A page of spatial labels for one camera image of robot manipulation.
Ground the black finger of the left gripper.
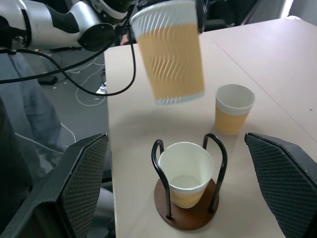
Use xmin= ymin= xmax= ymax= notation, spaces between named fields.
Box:
xmin=135 ymin=0 xmax=150 ymax=11
xmin=195 ymin=0 xmax=207 ymax=34

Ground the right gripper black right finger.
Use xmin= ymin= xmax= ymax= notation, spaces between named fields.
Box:
xmin=244 ymin=132 xmax=317 ymax=238

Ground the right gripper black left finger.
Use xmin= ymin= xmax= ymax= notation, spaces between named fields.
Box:
xmin=0 ymin=133 xmax=109 ymax=238

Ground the orange and white ribbed paper cup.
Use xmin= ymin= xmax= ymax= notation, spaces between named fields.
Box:
xmin=130 ymin=0 xmax=206 ymax=107
xmin=214 ymin=84 xmax=256 ymax=136
xmin=158 ymin=141 xmax=214 ymax=209

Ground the black office chair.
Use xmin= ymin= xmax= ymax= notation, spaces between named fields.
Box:
xmin=204 ymin=0 xmax=264 ymax=32

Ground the bystander's grey-blue trouser leg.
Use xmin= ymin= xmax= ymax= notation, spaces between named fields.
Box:
xmin=0 ymin=52 xmax=63 ymax=162

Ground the black device on floor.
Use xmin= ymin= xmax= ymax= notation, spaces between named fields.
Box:
xmin=37 ymin=73 xmax=59 ymax=85

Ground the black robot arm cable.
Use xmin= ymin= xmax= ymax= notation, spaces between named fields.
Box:
xmin=0 ymin=17 xmax=132 ymax=84
xmin=0 ymin=24 xmax=137 ymax=97

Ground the white floor cable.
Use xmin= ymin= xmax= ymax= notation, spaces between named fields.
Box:
xmin=66 ymin=56 xmax=108 ymax=107

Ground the black wire cup holder, wooden base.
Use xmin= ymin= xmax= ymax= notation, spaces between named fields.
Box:
xmin=151 ymin=133 xmax=228 ymax=230

